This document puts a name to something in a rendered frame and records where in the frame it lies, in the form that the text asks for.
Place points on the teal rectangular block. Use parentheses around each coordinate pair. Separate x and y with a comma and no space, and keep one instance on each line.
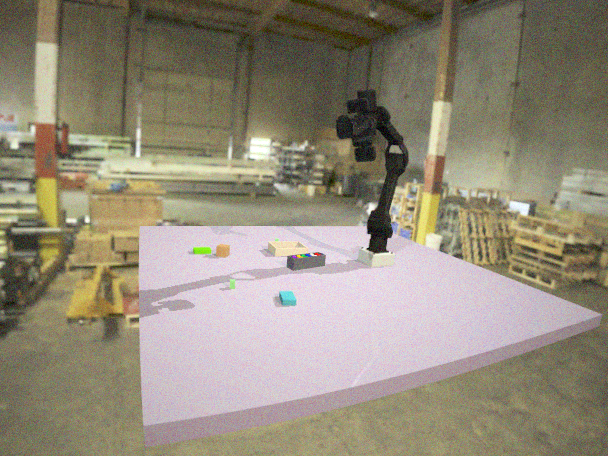
(287,298)

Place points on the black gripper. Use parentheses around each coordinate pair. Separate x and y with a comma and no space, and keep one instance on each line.
(363,130)

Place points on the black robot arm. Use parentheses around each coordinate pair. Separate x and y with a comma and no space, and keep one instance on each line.
(379,221)

